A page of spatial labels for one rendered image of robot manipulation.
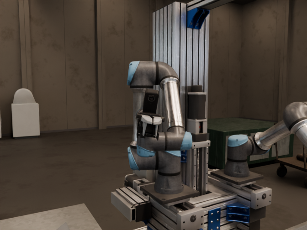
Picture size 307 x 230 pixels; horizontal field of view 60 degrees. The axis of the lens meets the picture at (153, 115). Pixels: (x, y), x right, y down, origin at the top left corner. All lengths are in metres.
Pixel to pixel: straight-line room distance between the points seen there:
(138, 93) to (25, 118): 8.23
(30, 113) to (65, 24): 3.55
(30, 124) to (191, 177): 8.17
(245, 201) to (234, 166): 0.20
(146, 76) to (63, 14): 9.67
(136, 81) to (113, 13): 10.28
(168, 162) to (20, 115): 8.28
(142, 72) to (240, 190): 0.88
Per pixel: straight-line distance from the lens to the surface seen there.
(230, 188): 1.69
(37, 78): 10.33
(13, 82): 10.26
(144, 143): 1.03
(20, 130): 9.42
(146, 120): 0.76
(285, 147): 6.36
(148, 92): 0.85
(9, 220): 1.21
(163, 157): 1.31
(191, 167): 1.55
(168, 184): 1.34
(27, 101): 9.39
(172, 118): 1.10
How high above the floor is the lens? 1.54
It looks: 5 degrees down
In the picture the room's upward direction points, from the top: straight up
